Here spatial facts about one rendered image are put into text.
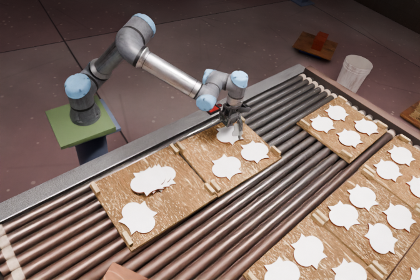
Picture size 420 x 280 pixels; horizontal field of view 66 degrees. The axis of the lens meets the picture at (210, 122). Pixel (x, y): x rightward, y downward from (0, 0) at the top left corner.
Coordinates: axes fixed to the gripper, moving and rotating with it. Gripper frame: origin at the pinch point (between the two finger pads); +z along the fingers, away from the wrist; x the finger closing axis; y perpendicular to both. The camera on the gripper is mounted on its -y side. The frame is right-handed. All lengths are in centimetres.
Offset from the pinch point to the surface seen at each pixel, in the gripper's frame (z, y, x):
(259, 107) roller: 5.6, -31.4, -9.4
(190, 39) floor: 98, -140, -218
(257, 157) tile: 2.4, -1.2, 19.6
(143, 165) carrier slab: 3.0, 46.7, -6.0
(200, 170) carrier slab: 3.2, 26.7, 10.4
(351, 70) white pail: 67, -226, -44
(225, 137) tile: 2.4, 3.4, 0.9
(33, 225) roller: 4, 94, -4
